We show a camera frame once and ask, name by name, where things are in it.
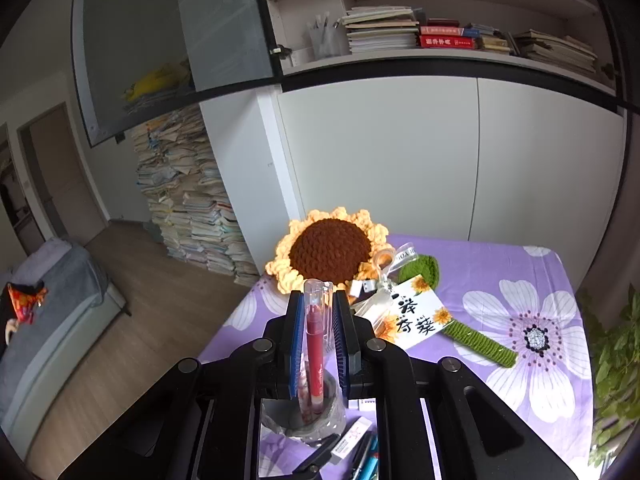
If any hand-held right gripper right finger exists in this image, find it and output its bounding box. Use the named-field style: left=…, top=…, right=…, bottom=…
left=332, top=290, right=578, bottom=480

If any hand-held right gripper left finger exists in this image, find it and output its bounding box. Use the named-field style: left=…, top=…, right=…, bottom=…
left=57, top=290, right=307, bottom=480

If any red pen with clear cap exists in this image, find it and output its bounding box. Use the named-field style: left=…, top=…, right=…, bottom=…
left=302, top=279, right=335, bottom=413

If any grey pen holder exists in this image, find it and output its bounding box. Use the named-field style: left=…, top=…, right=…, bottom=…
left=260, top=377, right=348, bottom=443

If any sunflower print gift card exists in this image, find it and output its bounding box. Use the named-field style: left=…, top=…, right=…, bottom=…
left=372, top=287, right=453, bottom=351

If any white eraser with sleeve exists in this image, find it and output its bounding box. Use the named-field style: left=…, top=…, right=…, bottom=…
left=330, top=417, right=373, bottom=461

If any translucent white ribbon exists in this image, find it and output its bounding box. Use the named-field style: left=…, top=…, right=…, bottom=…
left=350, top=242, right=421, bottom=321

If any crocheted sunflower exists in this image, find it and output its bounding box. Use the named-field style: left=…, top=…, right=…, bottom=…
left=265, top=207, right=518, bottom=368

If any black pen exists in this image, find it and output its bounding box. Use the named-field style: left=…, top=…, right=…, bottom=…
left=350, top=430, right=373, bottom=480

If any purple floral tablecloth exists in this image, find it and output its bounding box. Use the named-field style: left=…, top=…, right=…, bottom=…
left=197, top=232, right=596, bottom=480

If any pile of books and papers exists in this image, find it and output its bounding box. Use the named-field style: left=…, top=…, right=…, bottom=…
left=131, top=105, right=261, bottom=288

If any white bookcase cabinet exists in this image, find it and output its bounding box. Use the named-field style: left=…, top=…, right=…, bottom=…
left=200, top=0, right=631, bottom=273

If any grey bed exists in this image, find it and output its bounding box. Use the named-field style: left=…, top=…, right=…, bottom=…
left=0, top=237, right=131, bottom=461

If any red orange bag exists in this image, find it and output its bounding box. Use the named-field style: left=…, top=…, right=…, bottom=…
left=7, top=282, right=48, bottom=326

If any green potted plant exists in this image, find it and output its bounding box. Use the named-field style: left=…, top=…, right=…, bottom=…
left=577, top=287, right=640, bottom=468

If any wooden door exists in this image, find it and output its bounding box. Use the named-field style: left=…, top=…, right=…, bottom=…
left=17, top=102, right=108, bottom=248

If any yellow bag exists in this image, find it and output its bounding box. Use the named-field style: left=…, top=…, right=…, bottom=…
left=122, top=60, right=193, bottom=103

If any clear cup with pens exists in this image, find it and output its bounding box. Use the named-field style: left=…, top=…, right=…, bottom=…
left=306, top=12, right=348, bottom=60

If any stack of pale books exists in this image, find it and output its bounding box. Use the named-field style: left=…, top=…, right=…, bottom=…
left=342, top=6, right=421, bottom=55

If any stack of red books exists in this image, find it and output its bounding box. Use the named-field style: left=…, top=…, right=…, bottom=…
left=419, top=19, right=481, bottom=51

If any glass cabinet door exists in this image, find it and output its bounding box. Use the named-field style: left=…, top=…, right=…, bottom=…
left=72, top=0, right=283, bottom=148

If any small stack of books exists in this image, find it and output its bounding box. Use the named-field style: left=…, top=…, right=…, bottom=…
left=470, top=24, right=516, bottom=56

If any stack of worn books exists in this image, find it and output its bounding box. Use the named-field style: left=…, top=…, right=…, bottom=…
left=512, top=29, right=598, bottom=75

